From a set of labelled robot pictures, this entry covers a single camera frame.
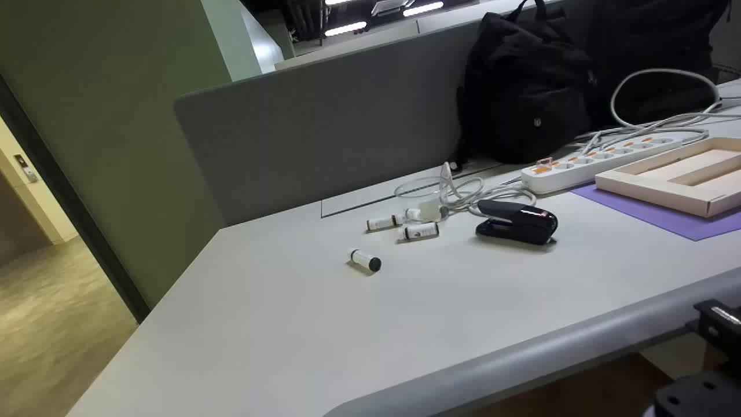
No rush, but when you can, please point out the white cylinder with black cap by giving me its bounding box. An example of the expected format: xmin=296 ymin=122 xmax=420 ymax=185
xmin=345 ymin=244 xmax=384 ymax=275
xmin=363 ymin=212 xmax=406 ymax=233
xmin=402 ymin=220 xmax=443 ymax=242

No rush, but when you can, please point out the white power plug adapter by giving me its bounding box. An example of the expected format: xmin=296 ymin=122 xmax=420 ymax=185
xmin=406 ymin=196 xmax=443 ymax=222

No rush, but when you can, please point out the grey desk partition panel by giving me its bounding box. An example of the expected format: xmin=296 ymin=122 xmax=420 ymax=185
xmin=175 ymin=12 xmax=543 ymax=227

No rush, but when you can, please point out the black backpack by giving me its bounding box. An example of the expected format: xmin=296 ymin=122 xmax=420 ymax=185
xmin=452 ymin=0 xmax=615 ymax=170

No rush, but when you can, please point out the white power strip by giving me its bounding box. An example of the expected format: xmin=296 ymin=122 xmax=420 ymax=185
xmin=518 ymin=129 xmax=712 ymax=196

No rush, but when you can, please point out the purple paper sheet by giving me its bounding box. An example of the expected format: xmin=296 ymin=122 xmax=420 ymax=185
xmin=569 ymin=181 xmax=741 ymax=242

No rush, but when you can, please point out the large black fabric bag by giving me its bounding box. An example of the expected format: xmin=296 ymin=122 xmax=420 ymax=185
xmin=587 ymin=0 xmax=733 ymax=127

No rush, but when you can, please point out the thin white cable bundle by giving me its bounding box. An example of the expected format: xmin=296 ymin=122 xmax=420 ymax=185
xmin=391 ymin=159 xmax=540 ymax=220

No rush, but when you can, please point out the thick white power cable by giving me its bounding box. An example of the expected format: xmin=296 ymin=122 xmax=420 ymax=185
xmin=575 ymin=64 xmax=741 ymax=158

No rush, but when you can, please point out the wooden frame tray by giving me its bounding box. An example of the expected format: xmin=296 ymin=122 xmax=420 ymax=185
xmin=593 ymin=133 xmax=741 ymax=222

